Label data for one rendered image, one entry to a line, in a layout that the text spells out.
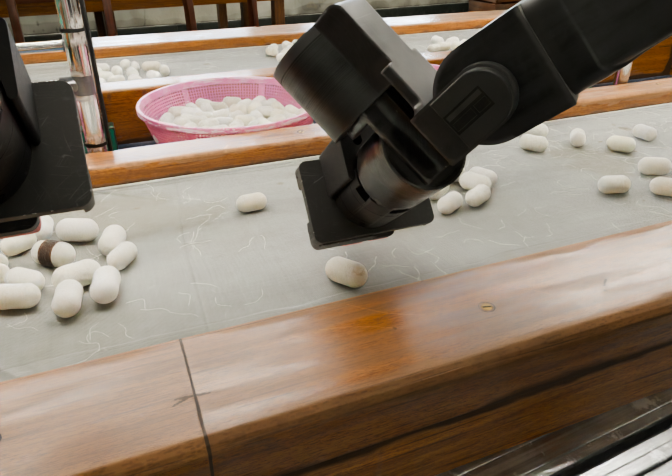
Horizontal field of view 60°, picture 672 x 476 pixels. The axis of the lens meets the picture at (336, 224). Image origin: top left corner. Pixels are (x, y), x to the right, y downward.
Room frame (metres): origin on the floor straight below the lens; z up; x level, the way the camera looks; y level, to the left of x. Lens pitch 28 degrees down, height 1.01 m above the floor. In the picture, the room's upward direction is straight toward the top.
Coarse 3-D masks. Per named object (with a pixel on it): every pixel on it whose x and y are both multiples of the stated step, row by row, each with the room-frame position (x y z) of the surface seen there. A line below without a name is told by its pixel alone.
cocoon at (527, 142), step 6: (522, 138) 0.70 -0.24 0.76; (528, 138) 0.70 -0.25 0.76; (534, 138) 0.70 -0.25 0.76; (540, 138) 0.69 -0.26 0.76; (522, 144) 0.70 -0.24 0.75; (528, 144) 0.70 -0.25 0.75; (534, 144) 0.69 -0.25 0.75; (540, 144) 0.69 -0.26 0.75; (546, 144) 0.69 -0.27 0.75; (534, 150) 0.69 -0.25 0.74; (540, 150) 0.69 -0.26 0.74
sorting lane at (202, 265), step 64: (128, 192) 0.58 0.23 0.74; (192, 192) 0.58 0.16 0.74; (448, 192) 0.58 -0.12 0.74; (512, 192) 0.58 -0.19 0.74; (576, 192) 0.58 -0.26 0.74; (640, 192) 0.58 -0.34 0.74; (192, 256) 0.44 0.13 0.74; (256, 256) 0.44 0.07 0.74; (320, 256) 0.44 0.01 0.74; (384, 256) 0.44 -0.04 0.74; (448, 256) 0.44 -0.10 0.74; (512, 256) 0.44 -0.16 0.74; (0, 320) 0.35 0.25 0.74; (64, 320) 0.35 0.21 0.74; (128, 320) 0.35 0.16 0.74; (192, 320) 0.35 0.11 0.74
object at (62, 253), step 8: (40, 240) 0.43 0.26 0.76; (32, 248) 0.43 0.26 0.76; (56, 248) 0.42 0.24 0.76; (64, 248) 0.42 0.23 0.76; (72, 248) 0.43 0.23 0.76; (32, 256) 0.42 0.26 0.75; (56, 256) 0.42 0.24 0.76; (64, 256) 0.42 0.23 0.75; (72, 256) 0.42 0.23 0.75; (56, 264) 0.42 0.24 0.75; (64, 264) 0.42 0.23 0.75
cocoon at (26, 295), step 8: (0, 288) 0.36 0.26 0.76; (8, 288) 0.36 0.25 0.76; (16, 288) 0.36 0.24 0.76; (24, 288) 0.36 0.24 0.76; (32, 288) 0.37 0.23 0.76; (0, 296) 0.36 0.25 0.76; (8, 296) 0.36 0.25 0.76; (16, 296) 0.36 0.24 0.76; (24, 296) 0.36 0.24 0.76; (32, 296) 0.36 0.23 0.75; (40, 296) 0.37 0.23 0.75; (0, 304) 0.36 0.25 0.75; (8, 304) 0.36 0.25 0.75; (16, 304) 0.36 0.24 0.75; (24, 304) 0.36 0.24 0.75; (32, 304) 0.36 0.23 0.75
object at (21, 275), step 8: (8, 272) 0.39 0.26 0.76; (16, 272) 0.39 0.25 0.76; (24, 272) 0.39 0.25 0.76; (32, 272) 0.39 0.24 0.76; (8, 280) 0.38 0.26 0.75; (16, 280) 0.38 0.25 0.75; (24, 280) 0.38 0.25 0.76; (32, 280) 0.38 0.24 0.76; (40, 280) 0.38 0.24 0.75; (40, 288) 0.38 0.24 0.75
